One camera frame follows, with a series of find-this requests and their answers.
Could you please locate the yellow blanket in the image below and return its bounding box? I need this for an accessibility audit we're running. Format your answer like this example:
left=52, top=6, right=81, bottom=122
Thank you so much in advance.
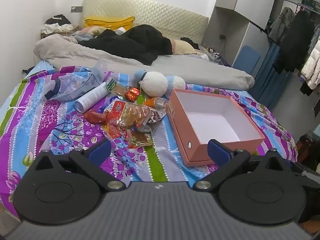
left=84, top=16, right=136, bottom=31

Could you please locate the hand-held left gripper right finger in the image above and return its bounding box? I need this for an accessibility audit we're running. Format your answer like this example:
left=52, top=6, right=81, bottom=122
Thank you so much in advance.
left=194, top=138, right=292, bottom=191

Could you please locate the clear shrimp snack bag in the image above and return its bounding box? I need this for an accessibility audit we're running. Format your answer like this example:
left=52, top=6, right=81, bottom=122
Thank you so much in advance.
left=137, top=106, right=167, bottom=133

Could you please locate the red snack packet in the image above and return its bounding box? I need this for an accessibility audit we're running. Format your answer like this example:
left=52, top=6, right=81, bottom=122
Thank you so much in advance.
left=83, top=111, right=111, bottom=125

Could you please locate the grey duvet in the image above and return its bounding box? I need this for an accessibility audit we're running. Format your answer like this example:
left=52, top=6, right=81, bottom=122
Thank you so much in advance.
left=34, top=33, right=255, bottom=91

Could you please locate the grey striped jacket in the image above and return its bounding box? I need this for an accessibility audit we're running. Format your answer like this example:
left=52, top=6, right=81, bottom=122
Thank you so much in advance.
left=268, top=7, right=295, bottom=46

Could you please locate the white tube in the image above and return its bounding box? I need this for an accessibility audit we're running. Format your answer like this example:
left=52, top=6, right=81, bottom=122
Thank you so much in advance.
left=75, top=82, right=109, bottom=113

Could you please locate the beige pillow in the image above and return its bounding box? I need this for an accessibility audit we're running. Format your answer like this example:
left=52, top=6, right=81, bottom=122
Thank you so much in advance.
left=172, top=39, right=198, bottom=55

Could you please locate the long black coat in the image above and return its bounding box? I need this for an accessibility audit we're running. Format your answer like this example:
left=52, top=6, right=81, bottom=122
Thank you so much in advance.
left=272, top=10, right=315, bottom=75

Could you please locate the cream quilted headboard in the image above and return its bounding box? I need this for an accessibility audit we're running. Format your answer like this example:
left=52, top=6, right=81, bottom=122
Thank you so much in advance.
left=82, top=0, right=209, bottom=46

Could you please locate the small red foil packet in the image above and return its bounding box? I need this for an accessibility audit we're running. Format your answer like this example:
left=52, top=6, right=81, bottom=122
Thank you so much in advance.
left=125, top=87, right=141, bottom=102

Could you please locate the blue curtain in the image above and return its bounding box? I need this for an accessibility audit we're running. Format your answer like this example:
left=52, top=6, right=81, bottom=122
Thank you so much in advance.
left=254, top=41, right=282, bottom=108

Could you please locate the green gold snack packet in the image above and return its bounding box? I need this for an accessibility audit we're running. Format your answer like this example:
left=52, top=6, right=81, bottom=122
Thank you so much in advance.
left=106, top=77, right=130, bottom=98

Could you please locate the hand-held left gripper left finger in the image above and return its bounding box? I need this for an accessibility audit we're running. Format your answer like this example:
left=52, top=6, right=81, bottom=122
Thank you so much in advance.
left=33, top=138, right=125, bottom=191

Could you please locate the orange snack packet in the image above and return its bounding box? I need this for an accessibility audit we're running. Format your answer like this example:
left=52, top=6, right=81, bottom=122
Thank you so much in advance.
left=144, top=97, right=171, bottom=108

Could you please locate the pink cardboard box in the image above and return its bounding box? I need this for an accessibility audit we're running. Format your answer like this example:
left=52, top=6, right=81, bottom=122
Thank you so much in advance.
left=165, top=88, right=266, bottom=168

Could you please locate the white puffer jacket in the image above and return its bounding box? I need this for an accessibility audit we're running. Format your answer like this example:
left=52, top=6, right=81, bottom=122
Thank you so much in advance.
left=301, top=35, right=320, bottom=90

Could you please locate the clear snack bag red label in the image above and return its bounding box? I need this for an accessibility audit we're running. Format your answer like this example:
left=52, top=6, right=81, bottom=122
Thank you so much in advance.
left=104, top=100, right=153, bottom=131

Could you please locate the blue board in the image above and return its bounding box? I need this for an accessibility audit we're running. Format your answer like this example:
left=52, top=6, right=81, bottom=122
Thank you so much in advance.
left=232, top=45, right=261, bottom=77

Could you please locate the grey white wardrobe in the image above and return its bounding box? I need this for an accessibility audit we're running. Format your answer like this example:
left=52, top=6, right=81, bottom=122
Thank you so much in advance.
left=202, top=0, right=278, bottom=76

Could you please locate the clear printed plastic bag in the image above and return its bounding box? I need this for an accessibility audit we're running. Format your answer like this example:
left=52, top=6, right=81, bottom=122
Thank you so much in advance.
left=44, top=58, right=108, bottom=102

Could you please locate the white blue plush toy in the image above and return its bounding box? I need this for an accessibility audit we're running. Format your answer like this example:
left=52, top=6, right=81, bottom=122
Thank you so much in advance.
left=134, top=70, right=186, bottom=98

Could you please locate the black fleece garment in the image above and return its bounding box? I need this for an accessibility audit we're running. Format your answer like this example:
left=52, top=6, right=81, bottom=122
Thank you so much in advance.
left=78, top=24, right=173, bottom=66

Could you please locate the flat red orange packet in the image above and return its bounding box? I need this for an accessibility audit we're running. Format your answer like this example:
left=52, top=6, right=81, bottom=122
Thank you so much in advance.
left=102, top=123, right=123, bottom=140

